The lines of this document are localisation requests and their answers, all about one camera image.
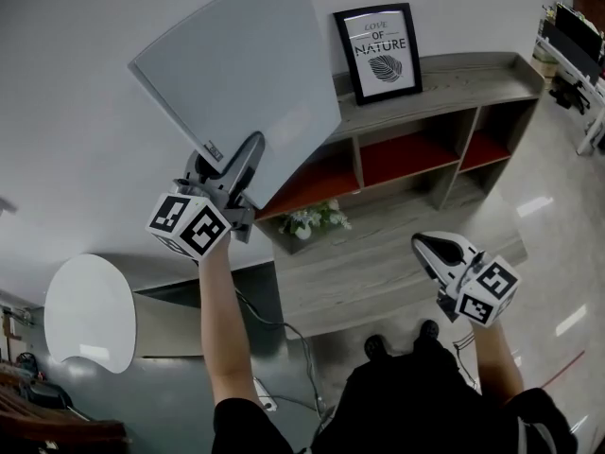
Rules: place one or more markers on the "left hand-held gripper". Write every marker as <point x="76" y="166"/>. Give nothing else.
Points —
<point x="189" y="225"/>

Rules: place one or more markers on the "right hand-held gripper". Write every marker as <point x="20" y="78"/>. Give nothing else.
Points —
<point x="487" y="291"/>

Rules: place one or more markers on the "gray board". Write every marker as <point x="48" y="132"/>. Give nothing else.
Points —
<point x="246" y="74"/>

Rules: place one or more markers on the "gray wooden shelf unit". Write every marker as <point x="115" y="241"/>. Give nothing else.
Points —
<point x="425" y="92"/>

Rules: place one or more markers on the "person's right forearm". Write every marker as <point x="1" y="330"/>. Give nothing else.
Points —
<point x="496" y="362"/>

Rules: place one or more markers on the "person's left forearm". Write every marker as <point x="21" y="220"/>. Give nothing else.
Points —
<point x="222" y="324"/>

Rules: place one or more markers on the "grey wood-grain table top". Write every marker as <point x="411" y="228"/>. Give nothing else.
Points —
<point x="368" y="277"/>

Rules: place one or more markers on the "white long office desk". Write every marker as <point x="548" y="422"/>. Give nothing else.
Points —
<point x="591" y="107"/>

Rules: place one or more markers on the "black computer monitor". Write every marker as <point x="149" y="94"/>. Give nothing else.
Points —
<point x="579" y="31"/>
<point x="569" y="52"/>

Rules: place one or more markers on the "person's right shoe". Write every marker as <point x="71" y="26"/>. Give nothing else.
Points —
<point x="429" y="330"/>

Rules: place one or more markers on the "person's shoe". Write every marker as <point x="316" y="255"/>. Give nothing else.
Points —
<point x="429" y="330"/>
<point x="376" y="346"/>

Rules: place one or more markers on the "white vase with flowers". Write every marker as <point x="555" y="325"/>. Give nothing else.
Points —
<point x="307" y="222"/>

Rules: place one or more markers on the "person's left shoe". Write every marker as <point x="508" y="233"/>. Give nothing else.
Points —
<point x="376" y="346"/>

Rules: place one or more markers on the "person's black clothing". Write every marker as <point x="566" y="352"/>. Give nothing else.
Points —
<point x="416" y="409"/>

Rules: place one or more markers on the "black framed leaf picture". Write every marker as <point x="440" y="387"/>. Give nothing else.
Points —
<point x="383" y="50"/>

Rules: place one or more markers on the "white curved table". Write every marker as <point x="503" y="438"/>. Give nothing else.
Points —
<point x="90" y="310"/>

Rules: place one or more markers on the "white power strip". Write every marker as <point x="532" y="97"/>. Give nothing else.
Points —
<point x="264" y="394"/>

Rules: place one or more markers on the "wooden staircase railing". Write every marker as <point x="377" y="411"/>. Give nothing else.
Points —
<point x="57" y="428"/>

